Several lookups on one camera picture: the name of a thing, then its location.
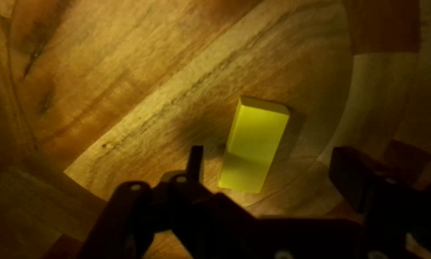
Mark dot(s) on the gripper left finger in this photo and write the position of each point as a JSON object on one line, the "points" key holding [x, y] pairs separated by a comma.
{"points": [[186, 208]]}

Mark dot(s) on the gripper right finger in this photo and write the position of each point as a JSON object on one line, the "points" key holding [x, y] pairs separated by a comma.
{"points": [[384, 201]]}

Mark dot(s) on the wooden bowl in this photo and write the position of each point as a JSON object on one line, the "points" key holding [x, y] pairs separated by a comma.
{"points": [[172, 90]]}

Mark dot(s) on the yellow rectangular block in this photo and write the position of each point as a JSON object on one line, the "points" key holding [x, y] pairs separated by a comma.
{"points": [[253, 144]]}

